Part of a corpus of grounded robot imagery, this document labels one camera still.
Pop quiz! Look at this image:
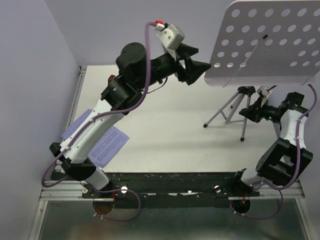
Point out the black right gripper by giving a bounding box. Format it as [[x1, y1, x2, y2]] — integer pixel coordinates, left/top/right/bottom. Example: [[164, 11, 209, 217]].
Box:
[[239, 96, 281, 124]]

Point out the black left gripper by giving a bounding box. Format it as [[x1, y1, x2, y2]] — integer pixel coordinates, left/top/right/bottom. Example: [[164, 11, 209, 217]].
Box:
[[136, 41, 212, 90]]

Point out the lilac perforated music stand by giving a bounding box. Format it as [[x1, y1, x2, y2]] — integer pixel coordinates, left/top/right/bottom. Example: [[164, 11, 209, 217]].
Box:
[[202, 0, 320, 143]]

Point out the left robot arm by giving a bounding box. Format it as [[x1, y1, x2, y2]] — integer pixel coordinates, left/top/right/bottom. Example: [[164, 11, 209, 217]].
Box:
[[49, 42, 211, 198]]

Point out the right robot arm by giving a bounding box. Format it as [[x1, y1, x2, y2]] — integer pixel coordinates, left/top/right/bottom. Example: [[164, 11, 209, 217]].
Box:
[[230, 92, 313, 196]]

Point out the lilac sheet music page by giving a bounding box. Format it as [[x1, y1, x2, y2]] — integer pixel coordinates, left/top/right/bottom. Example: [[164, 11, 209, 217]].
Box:
[[61, 109, 92, 140], [88, 126, 130, 168]]

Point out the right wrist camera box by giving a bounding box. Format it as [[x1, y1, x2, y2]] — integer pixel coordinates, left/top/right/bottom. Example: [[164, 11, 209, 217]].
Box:
[[256, 86, 273, 105]]

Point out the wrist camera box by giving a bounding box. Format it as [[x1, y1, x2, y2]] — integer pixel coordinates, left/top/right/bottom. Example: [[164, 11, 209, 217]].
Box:
[[256, 86, 273, 105], [154, 20, 185, 51]]

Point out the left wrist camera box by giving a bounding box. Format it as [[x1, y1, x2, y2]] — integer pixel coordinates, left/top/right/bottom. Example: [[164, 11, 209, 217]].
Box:
[[154, 20, 185, 51]]

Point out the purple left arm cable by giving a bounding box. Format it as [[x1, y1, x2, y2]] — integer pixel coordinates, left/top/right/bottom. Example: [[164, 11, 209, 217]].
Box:
[[40, 21, 161, 188]]

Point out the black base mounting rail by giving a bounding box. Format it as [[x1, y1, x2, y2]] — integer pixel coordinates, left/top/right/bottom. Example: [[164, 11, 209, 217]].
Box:
[[85, 172, 256, 209]]

